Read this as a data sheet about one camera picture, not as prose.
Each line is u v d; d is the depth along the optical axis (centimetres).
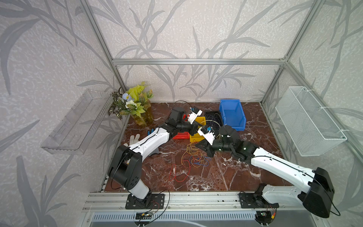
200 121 75
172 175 83
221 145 61
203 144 65
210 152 62
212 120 75
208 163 87
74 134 69
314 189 39
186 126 72
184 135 74
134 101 90
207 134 61
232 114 100
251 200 73
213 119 102
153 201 73
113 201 75
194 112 72
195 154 88
